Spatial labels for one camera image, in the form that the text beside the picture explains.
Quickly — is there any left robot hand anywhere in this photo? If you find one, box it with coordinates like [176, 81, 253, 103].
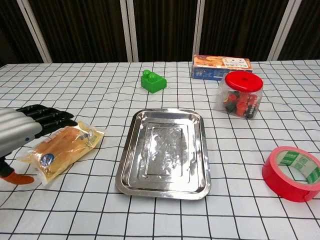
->
[0, 104, 79, 185]

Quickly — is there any packaged bread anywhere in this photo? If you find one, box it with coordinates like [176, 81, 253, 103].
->
[15, 120, 106, 186]

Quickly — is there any rectangular metal tray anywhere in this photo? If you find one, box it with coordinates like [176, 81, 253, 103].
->
[115, 108, 212, 201]

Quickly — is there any green toy building block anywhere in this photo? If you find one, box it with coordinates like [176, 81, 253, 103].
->
[140, 70, 168, 94]

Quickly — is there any white grid-pattern tablecloth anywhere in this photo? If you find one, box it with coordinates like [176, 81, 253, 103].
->
[0, 59, 320, 240]

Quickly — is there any dark folding screen with white frames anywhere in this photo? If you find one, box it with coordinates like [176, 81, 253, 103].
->
[0, 0, 320, 67]

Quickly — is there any orange and blue snack box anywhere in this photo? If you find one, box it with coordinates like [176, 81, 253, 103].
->
[191, 54, 253, 81]

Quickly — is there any clear jar with red lid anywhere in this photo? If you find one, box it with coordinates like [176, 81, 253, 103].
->
[214, 70, 265, 120]

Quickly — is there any red adhesive tape roll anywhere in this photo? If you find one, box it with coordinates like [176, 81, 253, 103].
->
[262, 146, 320, 203]

